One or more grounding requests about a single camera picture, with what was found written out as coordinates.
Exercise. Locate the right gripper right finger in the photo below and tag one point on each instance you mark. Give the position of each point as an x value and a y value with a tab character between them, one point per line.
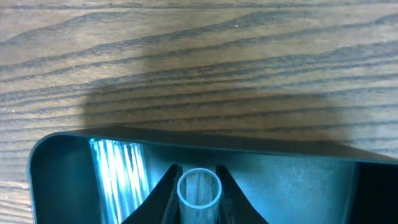
236	208

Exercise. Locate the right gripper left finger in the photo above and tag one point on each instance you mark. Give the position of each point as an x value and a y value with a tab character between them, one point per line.
155	205

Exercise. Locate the clear test tube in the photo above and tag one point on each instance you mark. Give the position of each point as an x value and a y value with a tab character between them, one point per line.
199	216

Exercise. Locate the black tray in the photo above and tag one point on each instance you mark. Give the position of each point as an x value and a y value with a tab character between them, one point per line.
295	186

